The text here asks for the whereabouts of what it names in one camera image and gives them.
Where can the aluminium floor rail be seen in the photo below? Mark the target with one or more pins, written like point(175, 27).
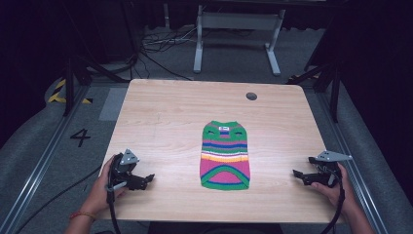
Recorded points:
point(354, 162)
point(35, 165)

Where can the yellow black floor tape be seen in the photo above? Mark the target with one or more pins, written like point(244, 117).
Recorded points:
point(58, 96)

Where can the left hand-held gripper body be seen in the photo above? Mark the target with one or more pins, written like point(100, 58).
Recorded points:
point(125, 169)

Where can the white metal table frame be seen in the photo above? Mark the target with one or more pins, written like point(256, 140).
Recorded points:
point(238, 21)

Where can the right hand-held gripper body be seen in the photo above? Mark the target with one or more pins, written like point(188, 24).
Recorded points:
point(326, 169)

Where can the person's right hand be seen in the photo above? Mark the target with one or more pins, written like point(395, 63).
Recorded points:
point(334, 193)

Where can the striped knitted pet sweater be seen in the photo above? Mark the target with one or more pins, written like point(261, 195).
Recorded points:
point(224, 156)

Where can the person's left hand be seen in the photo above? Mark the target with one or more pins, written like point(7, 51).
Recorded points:
point(99, 191)

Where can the black metal stand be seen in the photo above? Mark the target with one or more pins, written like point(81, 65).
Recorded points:
point(334, 87)
point(69, 84)

